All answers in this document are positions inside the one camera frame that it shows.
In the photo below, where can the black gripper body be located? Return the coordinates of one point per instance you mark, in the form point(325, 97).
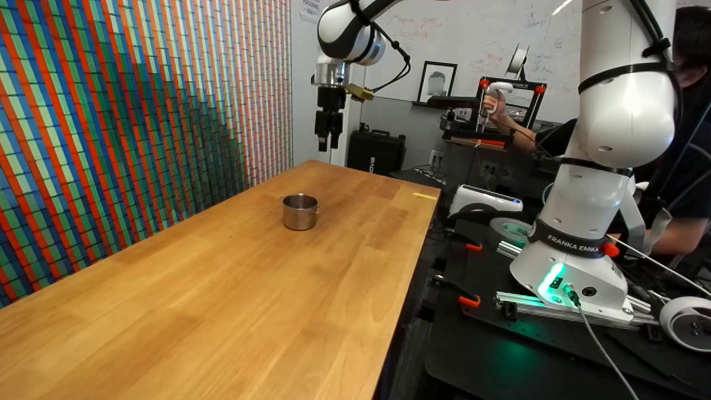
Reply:
point(330, 103)

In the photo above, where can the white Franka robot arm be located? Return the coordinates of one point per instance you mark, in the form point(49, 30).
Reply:
point(615, 147)

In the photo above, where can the silver metal bowl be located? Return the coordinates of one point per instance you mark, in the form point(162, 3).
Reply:
point(300, 213)

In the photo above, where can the person's raised hand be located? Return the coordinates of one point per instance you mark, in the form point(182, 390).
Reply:
point(495, 110)

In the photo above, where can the black hard case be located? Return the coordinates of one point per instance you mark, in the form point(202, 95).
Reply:
point(376, 153)

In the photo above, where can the framed portrait picture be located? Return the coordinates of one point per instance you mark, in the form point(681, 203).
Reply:
point(437, 80)

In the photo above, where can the orange black clamp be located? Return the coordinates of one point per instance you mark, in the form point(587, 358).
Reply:
point(467, 302)
point(467, 245)

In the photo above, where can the black orange 3D printer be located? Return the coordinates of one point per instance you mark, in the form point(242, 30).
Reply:
point(511, 100)

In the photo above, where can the round grey lamp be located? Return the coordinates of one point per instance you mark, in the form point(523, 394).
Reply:
point(518, 59)

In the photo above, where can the pale round disc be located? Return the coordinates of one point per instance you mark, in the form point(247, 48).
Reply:
point(511, 229)

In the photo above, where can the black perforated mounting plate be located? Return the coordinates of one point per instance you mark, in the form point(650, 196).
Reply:
point(533, 348)

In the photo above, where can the person in dark shirt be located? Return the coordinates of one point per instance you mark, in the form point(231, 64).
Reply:
point(686, 169)

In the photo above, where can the white tape roll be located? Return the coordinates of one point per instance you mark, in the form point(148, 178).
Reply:
point(686, 323)

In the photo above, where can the aluminium rail under robot base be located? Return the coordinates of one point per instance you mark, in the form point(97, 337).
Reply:
point(569, 308)

